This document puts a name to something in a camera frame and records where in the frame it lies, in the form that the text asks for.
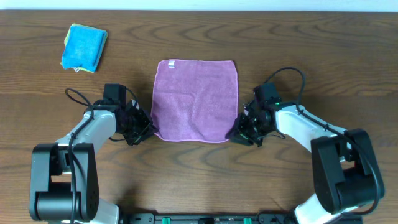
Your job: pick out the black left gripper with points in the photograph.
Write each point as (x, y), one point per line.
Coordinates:
(140, 125)

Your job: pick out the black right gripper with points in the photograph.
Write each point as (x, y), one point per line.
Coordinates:
(246, 128)

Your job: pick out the purple microfiber cloth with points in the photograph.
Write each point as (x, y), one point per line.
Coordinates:
(195, 100)

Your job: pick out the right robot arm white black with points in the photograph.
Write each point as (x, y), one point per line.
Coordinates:
(346, 176)

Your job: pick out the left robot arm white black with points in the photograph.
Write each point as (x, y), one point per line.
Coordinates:
(64, 184)

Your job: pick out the blue folded cloth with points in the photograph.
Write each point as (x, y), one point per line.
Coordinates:
(82, 47)

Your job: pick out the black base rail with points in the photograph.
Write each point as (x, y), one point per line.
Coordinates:
(262, 218)

